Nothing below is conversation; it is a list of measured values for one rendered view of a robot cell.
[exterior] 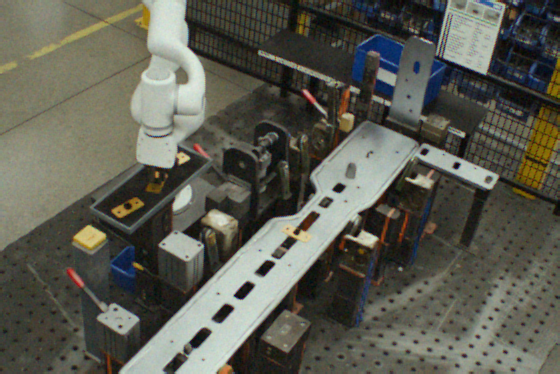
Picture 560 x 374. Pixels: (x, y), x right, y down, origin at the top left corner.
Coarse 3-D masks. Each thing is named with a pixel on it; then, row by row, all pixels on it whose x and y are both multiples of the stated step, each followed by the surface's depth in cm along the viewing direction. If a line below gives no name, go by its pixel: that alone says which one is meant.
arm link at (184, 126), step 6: (204, 102) 232; (204, 108) 232; (198, 114) 230; (204, 114) 233; (174, 120) 230; (180, 120) 230; (186, 120) 230; (192, 120) 231; (198, 120) 232; (174, 126) 233; (180, 126) 232; (186, 126) 232; (192, 126) 232; (198, 126) 233; (180, 132) 234; (186, 132) 233; (192, 132) 234; (180, 138) 235; (186, 138) 236
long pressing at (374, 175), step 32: (384, 128) 269; (352, 160) 252; (384, 160) 254; (320, 192) 237; (352, 192) 239; (320, 224) 226; (256, 256) 213; (288, 256) 214; (224, 288) 202; (256, 288) 203; (288, 288) 205; (192, 320) 192; (224, 320) 194; (256, 320) 195; (160, 352) 183; (192, 352) 184; (224, 352) 185
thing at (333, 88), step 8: (328, 88) 246; (336, 88) 246; (344, 88) 246; (328, 96) 248; (336, 96) 250; (328, 104) 249; (336, 104) 251; (328, 112) 251; (336, 112) 253; (328, 120) 253; (336, 120) 255; (336, 128) 256
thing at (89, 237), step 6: (90, 228) 191; (78, 234) 189; (84, 234) 189; (90, 234) 189; (96, 234) 189; (102, 234) 190; (78, 240) 187; (84, 240) 187; (90, 240) 187; (96, 240) 188; (102, 240) 189; (84, 246) 187; (90, 246) 186
